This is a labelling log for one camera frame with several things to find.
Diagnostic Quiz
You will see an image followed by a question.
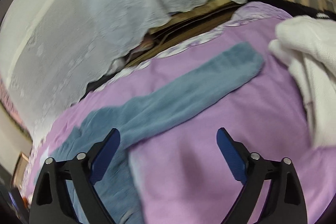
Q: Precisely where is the white folded cloth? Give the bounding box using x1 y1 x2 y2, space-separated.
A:
268 16 335 147

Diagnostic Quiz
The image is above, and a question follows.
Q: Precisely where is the purple bed sheet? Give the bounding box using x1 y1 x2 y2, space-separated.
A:
26 1 336 224

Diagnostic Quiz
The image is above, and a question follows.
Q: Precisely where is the blue fleece garment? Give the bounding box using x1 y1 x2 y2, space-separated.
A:
52 42 264 223

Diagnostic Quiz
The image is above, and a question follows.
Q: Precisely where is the pink patterned cloth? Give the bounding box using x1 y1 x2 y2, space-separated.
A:
1 80 31 140

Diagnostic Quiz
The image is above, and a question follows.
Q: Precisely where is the brown woven mat stack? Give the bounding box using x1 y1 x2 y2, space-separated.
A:
125 0 241 68

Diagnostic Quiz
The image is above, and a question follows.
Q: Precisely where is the white lace cover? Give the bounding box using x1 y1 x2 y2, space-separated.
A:
1 0 246 137

